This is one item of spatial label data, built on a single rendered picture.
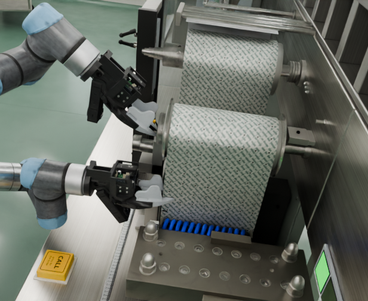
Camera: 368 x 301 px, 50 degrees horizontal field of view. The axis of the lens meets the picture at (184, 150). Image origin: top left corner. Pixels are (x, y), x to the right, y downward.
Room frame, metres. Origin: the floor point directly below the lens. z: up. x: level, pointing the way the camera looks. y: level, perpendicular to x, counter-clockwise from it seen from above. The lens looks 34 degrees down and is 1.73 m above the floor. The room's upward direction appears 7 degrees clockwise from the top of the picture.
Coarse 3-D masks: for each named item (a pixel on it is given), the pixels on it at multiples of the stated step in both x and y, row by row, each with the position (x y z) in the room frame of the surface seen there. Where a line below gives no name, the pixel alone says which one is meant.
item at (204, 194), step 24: (168, 168) 0.73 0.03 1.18; (192, 168) 0.73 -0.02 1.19; (216, 168) 0.73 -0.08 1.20; (168, 192) 0.73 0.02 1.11; (192, 192) 0.73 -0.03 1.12; (216, 192) 0.73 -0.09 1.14; (240, 192) 0.73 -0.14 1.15; (264, 192) 0.73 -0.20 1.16; (168, 216) 0.73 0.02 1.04; (192, 216) 0.73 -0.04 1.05; (216, 216) 0.73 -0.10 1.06; (240, 216) 0.73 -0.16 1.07
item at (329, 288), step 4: (328, 284) 0.45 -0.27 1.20; (328, 288) 0.44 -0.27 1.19; (332, 288) 0.43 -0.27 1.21; (324, 292) 0.45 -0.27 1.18; (328, 292) 0.44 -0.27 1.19; (332, 292) 0.43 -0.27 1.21; (324, 296) 0.44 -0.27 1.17; (328, 296) 0.43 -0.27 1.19; (332, 296) 0.42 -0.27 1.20; (324, 300) 0.44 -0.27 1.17; (328, 300) 0.43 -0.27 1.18; (332, 300) 0.42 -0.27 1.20
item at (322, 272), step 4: (324, 256) 0.50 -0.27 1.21; (320, 260) 0.51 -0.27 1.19; (324, 260) 0.49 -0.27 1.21; (320, 264) 0.50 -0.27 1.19; (324, 264) 0.49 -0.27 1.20; (316, 268) 0.51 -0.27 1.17; (320, 268) 0.50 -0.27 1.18; (324, 268) 0.48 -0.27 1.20; (316, 272) 0.50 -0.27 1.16; (320, 272) 0.49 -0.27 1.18; (324, 272) 0.48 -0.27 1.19; (328, 272) 0.47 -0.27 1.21; (320, 276) 0.48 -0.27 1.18; (324, 276) 0.47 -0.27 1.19; (320, 280) 0.48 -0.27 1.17; (324, 280) 0.47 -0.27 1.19; (320, 284) 0.47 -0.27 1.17; (320, 288) 0.47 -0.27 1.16
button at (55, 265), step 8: (48, 256) 0.65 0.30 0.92; (56, 256) 0.66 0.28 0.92; (64, 256) 0.66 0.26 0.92; (72, 256) 0.66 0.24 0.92; (40, 264) 0.63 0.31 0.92; (48, 264) 0.63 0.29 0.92; (56, 264) 0.63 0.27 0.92; (64, 264) 0.64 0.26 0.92; (40, 272) 0.61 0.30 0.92; (48, 272) 0.61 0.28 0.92; (56, 272) 0.61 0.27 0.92; (64, 272) 0.61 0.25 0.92; (64, 280) 0.60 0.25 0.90
